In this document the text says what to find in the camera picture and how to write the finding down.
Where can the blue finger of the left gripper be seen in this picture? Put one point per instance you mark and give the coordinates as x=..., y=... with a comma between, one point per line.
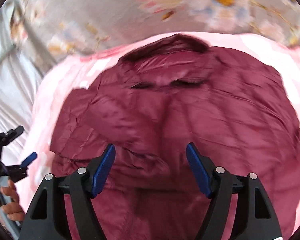
x=28, y=160

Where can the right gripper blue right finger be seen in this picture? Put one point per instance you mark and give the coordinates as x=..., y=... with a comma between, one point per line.
x=255, y=217

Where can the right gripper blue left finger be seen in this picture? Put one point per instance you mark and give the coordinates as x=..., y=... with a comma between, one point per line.
x=46, y=216

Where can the maroon quilted puffer jacket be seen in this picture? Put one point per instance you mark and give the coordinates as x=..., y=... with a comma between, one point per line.
x=150, y=103

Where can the person's left hand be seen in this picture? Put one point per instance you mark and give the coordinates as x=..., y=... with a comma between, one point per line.
x=13, y=210

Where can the white satin curtain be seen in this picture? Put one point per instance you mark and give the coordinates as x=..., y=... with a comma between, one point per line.
x=19, y=78

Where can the grey floral blanket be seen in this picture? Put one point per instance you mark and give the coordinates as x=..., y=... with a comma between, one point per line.
x=50, y=30

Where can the pink plush blanket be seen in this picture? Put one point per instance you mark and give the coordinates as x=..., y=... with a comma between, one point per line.
x=79, y=72

